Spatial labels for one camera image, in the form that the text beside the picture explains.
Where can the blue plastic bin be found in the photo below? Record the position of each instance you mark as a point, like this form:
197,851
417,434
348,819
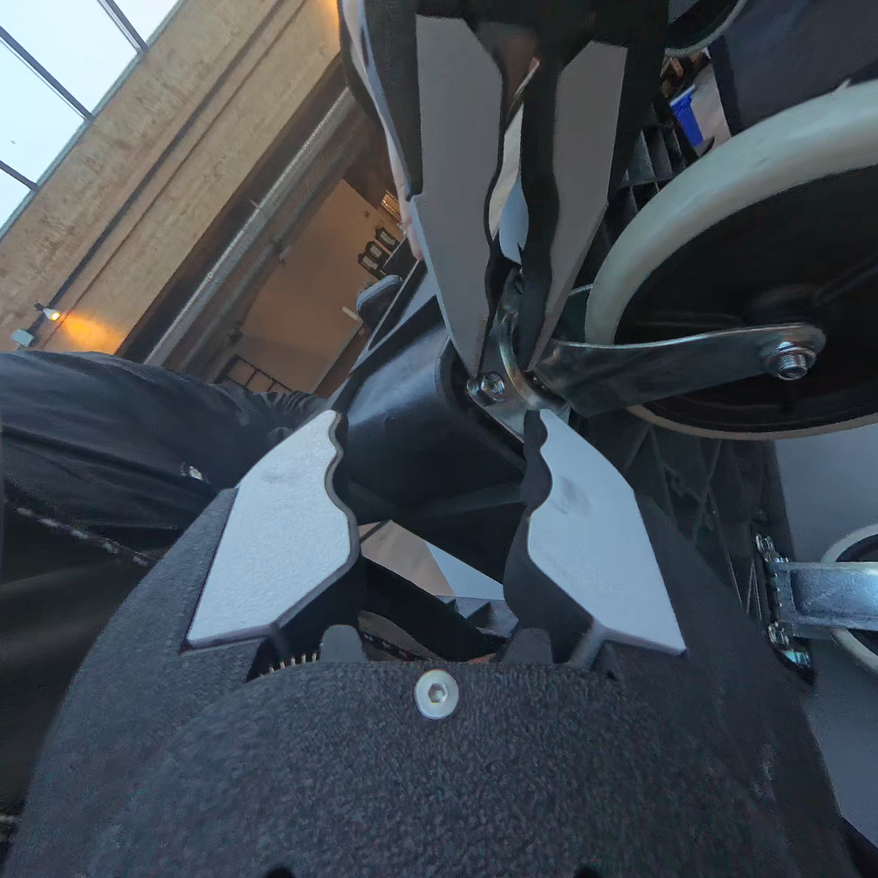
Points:
688,116

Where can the person's black clothing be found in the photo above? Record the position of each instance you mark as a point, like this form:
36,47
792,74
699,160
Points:
103,425

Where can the wall lamp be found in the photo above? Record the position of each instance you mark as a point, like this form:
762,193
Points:
51,314

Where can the black framed wall picture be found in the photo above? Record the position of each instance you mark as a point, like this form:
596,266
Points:
389,240
372,262

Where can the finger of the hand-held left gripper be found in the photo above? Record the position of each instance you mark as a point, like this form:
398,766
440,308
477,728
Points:
583,171
453,171

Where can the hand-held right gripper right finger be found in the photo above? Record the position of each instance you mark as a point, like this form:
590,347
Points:
597,542

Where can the grey ceiling duct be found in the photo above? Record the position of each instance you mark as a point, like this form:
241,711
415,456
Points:
254,219

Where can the glass skylight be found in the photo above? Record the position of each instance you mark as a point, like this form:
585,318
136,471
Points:
27,110

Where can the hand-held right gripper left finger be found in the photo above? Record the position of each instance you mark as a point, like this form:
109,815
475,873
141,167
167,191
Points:
281,535

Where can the grey wall junction box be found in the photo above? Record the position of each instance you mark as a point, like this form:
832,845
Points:
22,337

